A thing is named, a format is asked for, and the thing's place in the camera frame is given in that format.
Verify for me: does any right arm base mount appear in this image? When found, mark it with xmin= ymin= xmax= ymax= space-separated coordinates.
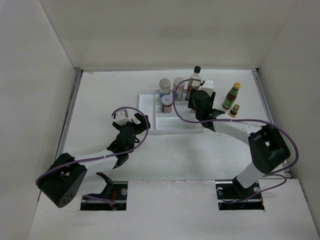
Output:
xmin=215 ymin=179 xmax=265 ymax=211

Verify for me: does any red cap chili sauce bottle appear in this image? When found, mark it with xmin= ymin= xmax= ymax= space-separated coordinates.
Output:
xmin=222 ymin=82 xmax=241 ymax=109

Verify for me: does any white divided organizer tray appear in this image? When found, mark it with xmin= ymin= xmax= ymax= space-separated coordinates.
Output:
xmin=138 ymin=89 xmax=205 ymax=135

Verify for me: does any blue label spice jar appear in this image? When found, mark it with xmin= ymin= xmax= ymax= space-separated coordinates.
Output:
xmin=159 ymin=78 xmax=171 ymax=98

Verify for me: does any pink label spice jar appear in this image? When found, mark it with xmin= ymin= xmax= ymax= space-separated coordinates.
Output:
xmin=172 ymin=77 xmax=185 ymax=101

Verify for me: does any tall dark soy sauce bottle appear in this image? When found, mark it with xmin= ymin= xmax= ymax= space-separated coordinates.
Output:
xmin=185 ymin=66 xmax=202 ymax=101

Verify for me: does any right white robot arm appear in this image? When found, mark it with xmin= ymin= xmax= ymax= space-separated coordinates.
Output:
xmin=189 ymin=90 xmax=291 ymax=198

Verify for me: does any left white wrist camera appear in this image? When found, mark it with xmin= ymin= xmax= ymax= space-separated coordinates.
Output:
xmin=112 ymin=109 xmax=130 ymax=126

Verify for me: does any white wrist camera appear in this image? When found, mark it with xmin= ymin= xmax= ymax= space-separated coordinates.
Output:
xmin=112 ymin=109 xmax=130 ymax=126
xmin=199 ymin=79 xmax=215 ymax=96

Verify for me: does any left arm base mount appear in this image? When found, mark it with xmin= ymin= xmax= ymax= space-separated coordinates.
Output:
xmin=80 ymin=172 xmax=129 ymax=211

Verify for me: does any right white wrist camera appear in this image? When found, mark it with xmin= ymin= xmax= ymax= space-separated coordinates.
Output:
xmin=199 ymin=79 xmax=215 ymax=96

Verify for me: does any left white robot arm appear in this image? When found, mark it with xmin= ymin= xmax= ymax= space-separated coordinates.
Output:
xmin=35 ymin=109 xmax=151 ymax=208

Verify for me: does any small yellow label bottle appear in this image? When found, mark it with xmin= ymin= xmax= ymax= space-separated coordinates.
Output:
xmin=228 ymin=104 xmax=240 ymax=118

